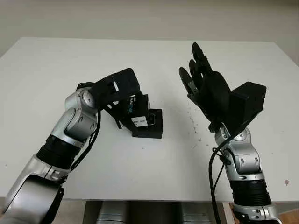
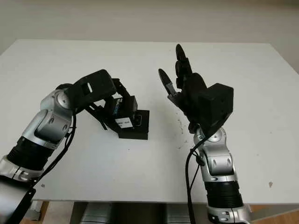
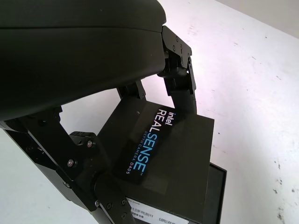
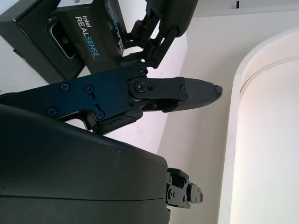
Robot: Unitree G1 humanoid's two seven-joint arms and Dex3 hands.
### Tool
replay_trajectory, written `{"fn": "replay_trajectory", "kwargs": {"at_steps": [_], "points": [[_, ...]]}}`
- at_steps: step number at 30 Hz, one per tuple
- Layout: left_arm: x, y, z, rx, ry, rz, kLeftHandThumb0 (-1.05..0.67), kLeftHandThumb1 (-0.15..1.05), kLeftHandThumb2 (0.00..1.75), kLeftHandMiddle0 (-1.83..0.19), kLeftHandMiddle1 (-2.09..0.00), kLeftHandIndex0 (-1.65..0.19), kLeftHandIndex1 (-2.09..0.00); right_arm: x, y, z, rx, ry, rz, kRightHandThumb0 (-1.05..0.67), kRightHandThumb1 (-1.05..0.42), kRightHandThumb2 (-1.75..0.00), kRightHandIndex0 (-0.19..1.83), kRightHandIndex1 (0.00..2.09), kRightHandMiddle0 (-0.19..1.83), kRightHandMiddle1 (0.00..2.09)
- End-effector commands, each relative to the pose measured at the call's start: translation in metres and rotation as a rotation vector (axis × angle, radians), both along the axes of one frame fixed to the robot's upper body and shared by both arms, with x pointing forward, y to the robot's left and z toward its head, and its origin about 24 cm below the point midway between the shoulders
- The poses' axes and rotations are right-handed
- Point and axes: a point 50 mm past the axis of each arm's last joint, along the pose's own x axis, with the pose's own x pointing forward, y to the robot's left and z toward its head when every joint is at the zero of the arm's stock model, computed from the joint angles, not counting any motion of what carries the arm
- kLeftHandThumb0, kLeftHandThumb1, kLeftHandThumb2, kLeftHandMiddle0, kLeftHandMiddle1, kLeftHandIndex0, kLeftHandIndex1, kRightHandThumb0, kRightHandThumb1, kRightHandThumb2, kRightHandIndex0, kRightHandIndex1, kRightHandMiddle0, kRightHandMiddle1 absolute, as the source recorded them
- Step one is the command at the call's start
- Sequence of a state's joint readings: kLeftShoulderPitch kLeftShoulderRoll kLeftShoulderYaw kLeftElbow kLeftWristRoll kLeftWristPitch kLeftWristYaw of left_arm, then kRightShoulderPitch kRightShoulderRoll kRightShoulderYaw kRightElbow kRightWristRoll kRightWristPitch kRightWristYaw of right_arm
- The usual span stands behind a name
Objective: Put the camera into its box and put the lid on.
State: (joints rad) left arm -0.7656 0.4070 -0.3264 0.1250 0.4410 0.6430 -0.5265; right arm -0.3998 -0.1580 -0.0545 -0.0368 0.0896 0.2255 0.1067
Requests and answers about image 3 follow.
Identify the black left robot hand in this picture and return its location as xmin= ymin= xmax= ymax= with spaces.
xmin=0 ymin=0 xmax=197 ymax=224

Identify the black RealSense box lid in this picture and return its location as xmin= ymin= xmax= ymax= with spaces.
xmin=95 ymin=98 xmax=215 ymax=224

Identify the black box base foam insert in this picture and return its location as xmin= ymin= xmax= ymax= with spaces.
xmin=205 ymin=162 xmax=228 ymax=224

